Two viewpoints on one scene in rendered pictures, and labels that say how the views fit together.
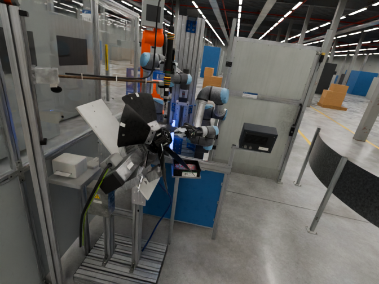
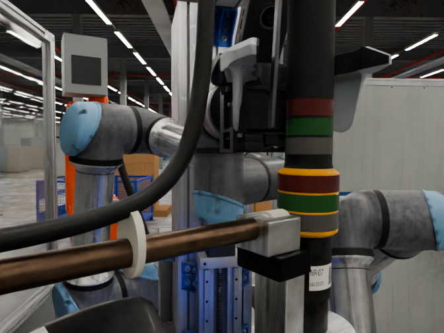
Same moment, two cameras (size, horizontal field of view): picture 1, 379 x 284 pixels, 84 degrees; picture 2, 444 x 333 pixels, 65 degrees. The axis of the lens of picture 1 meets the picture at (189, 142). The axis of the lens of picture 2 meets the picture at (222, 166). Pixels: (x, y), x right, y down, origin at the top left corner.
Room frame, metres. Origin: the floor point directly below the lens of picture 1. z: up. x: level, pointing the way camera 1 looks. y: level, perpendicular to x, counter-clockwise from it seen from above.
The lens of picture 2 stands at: (1.10, 0.29, 1.58)
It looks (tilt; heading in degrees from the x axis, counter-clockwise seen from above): 3 degrees down; 351
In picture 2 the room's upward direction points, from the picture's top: straight up
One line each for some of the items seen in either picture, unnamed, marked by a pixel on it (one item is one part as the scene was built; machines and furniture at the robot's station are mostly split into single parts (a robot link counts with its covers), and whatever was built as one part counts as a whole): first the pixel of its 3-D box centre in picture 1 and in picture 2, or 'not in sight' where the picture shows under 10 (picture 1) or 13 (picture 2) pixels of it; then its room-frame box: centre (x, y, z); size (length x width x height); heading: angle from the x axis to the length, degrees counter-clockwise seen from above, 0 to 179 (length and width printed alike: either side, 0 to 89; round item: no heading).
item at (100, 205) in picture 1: (101, 198); not in sight; (1.15, 0.54, 0.73); 0.15 x 0.09 x 0.22; 84
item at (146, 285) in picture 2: (156, 105); (134, 285); (2.06, 0.37, 1.20); 0.13 x 0.12 x 0.14; 126
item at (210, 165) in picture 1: (181, 160); not in sight; (1.68, 0.05, 0.82); 0.90 x 0.04 x 0.08; 84
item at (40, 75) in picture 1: (45, 75); not in sight; (1.03, 0.73, 1.53); 0.10 x 0.07 x 0.09; 119
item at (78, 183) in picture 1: (80, 170); not in sight; (1.28, 0.75, 0.85); 0.36 x 0.24 x 0.03; 174
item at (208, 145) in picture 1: (206, 142); not in sight; (1.57, -0.14, 1.08); 0.11 x 0.08 x 0.11; 78
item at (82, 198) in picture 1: (84, 217); not in sight; (1.28, 0.75, 0.42); 0.04 x 0.04 x 0.83; 84
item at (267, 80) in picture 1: (259, 109); (370, 227); (3.03, -0.94, 1.10); 1.21 x 0.06 x 2.20; 84
